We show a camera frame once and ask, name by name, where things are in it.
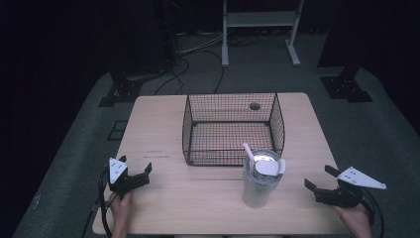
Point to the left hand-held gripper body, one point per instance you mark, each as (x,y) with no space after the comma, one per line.
(116,170)

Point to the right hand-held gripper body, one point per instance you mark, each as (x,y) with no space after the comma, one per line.
(356,180)

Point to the clear tumbler with straw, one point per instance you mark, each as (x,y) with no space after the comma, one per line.
(259,185)

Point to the person's left hand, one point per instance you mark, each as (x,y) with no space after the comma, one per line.
(121,208)

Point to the person's right hand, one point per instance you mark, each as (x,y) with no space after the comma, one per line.
(356,219)

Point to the black stand base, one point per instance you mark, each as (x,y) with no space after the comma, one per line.
(122,91)
(345,87)

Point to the round table grommet hole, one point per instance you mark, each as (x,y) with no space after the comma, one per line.
(255,106)

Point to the dark equipment tower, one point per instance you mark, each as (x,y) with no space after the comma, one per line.
(166,33)

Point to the white metal stand frame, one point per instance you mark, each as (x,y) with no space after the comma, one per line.
(259,19)

